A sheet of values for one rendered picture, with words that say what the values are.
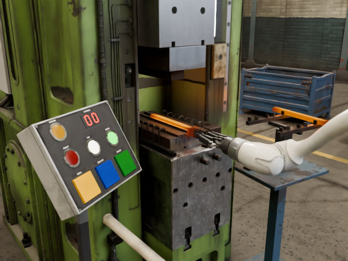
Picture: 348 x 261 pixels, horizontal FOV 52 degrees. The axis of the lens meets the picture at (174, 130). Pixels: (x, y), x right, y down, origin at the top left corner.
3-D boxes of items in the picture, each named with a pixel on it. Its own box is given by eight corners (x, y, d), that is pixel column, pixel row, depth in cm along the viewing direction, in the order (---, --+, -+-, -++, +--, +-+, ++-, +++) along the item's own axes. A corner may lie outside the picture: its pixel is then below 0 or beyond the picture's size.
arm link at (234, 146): (251, 160, 141) (240, 155, 145) (254, 139, 138) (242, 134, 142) (236, 165, 135) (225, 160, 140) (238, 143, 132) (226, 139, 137)
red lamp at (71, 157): (82, 164, 105) (81, 150, 103) (67, 168, 102) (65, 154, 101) (77, 161, 107) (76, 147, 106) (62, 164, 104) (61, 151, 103)
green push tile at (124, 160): (137, 167, 124) (127, 149, 124) (125, 176, 118) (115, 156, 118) (133, 169, 125) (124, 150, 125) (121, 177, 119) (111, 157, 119)
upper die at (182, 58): (205, 67, 156) (206, 45, 153) (169, 71, 144) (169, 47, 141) (150, 59, 187) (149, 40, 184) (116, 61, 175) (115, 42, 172)
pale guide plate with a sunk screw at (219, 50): (226, 77, 183) (227, 43, 178) (213, 78, 177) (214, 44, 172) (222, 76, 184) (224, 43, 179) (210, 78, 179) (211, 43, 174)
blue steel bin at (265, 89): (331, 117, 552) (338, 70, 530) (309, 128, 497) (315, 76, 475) (262, 104, 630) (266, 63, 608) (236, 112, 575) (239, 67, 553)
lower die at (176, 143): (203, 144, 167) (204, 126, 164) (170, 153, 155) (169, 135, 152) (151, 124, 198) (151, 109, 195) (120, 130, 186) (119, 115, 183)
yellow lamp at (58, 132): (68, 138, 104) (67, 124, 103) (53, 142, 101) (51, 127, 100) (64, 135, 107) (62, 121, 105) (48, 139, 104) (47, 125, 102)
